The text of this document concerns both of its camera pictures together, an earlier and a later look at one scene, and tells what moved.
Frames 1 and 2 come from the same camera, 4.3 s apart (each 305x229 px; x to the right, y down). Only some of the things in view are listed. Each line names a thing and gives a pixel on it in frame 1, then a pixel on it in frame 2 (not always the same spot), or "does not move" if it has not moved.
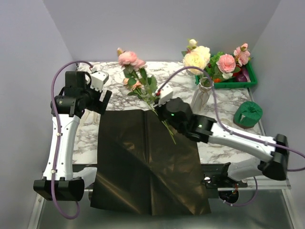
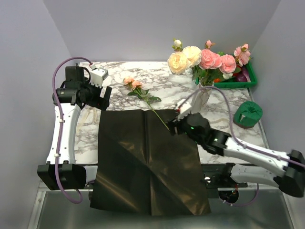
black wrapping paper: x=146 y=167 does not move
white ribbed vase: x=203 y=93 does not move
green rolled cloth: x=248 y=113 does not move
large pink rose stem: x=133 y=65 to x=209 y=60
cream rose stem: x=195 y=56 to x=180 y=62
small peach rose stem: x=138 y=91 does not move
